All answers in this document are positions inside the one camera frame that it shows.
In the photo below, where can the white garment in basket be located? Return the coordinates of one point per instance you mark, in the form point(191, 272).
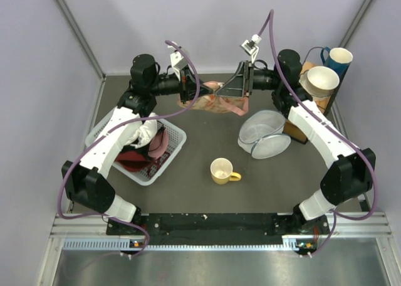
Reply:
point(144, 135)

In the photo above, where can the white mesh laundry bag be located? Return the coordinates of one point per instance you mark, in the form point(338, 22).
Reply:
point(262, 135)

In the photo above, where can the pink bra in basket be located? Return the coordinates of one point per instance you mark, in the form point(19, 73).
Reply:
point(158, 145)

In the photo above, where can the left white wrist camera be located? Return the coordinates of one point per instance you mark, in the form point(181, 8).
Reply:
point(177, 61)

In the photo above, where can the white plastic basket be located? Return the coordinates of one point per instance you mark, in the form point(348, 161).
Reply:
point(145, 177)

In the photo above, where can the dark red bra in basket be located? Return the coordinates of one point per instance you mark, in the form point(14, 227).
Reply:
point(132, 161)

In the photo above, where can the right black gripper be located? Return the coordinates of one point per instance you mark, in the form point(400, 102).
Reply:
point(241, 84)

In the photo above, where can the wooden black frame shelf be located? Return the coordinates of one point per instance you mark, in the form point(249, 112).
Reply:
point(324, 104)

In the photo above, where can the peach floral laundry bag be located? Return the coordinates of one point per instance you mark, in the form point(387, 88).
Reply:
point(222, 105)

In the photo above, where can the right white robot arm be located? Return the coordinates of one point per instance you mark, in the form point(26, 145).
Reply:
point(350, 170)

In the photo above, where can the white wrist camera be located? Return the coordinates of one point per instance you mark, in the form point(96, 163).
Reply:
point(177, 61)
point(251, 47)

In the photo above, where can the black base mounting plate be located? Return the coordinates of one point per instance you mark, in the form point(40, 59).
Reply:
point(226, 228)

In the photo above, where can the blue white mug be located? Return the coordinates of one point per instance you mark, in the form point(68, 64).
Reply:
point(337, 59)

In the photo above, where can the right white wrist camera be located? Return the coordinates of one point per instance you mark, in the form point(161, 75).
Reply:
point(251, 47)

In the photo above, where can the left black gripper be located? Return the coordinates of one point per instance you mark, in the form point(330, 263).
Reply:
point(188, 86)

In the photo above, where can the yellow mug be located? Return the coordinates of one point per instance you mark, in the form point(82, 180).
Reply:
point(222, 171)

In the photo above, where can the white bowl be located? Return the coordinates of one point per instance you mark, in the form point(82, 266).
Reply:
point(319, 81)

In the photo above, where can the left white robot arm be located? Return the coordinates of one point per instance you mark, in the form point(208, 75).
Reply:
point(85, 179)

